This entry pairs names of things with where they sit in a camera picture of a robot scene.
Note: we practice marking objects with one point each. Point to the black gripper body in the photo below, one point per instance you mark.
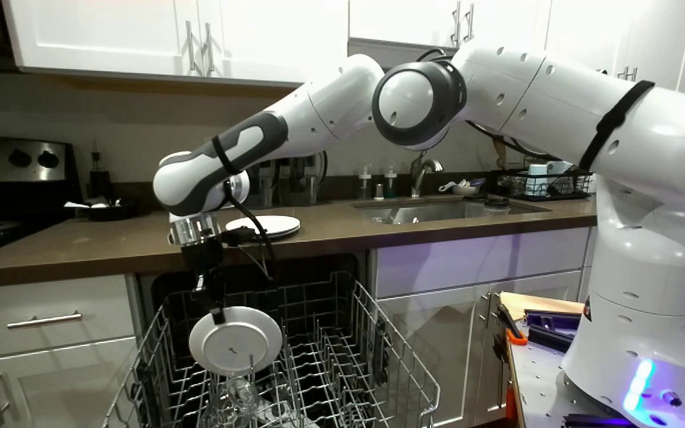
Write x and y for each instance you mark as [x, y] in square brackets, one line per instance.
[202, 260]

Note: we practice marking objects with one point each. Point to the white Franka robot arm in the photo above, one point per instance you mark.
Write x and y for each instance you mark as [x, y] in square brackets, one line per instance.
[660, 239]

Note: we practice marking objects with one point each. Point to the black open dishwasher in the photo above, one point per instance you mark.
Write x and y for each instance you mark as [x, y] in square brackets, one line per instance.
[327, 270]

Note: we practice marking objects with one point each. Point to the clear drinking glass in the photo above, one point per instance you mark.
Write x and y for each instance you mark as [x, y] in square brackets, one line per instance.
[239, 399]

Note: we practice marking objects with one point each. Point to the dark shallow dish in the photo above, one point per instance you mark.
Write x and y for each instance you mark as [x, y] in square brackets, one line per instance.
[105, 210]

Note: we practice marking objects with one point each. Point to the dark glass bottle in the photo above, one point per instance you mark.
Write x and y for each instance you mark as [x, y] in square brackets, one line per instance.
[101, 178]

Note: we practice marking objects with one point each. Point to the white base cabinet door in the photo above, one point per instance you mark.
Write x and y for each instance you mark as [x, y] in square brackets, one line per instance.
[66, 389]

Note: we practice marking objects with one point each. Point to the small soap bottle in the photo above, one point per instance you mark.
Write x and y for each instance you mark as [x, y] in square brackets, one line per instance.
[367, 184]
[392, 181]

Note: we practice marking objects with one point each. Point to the stainless black stove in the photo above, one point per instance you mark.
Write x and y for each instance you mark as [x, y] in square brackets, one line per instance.
[10, 181]

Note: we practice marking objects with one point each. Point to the chrome sink faucet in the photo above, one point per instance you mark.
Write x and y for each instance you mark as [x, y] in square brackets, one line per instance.
[420, 178]

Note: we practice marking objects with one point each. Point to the white sink base cabinet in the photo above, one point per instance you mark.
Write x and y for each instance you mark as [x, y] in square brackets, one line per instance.
[452, 317]

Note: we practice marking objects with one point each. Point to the stainless steel sink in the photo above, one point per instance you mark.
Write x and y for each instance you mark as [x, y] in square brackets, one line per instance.
[445, 210]

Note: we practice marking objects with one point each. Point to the light wooden board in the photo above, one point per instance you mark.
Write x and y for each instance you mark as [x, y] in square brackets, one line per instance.
[540, 302]

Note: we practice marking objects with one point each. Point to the black flat devices stack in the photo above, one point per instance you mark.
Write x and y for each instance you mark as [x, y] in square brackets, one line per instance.
[552, 326]

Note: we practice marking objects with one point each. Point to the black dish drying rack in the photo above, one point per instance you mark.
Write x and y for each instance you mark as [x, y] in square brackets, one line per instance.
[546, 184]

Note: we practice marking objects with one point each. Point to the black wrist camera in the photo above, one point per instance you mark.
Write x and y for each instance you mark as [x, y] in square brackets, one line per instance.
[239, 236]

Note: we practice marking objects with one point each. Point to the wide white wall cabinet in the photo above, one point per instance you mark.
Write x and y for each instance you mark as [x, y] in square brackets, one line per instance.
[97, 32]

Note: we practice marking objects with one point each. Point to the white wall cabinet above sink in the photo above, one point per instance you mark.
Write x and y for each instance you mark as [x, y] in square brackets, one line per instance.
[397, 20]

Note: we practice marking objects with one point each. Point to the white corner wall cabinet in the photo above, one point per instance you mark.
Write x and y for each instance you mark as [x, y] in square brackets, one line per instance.
[596, 32]

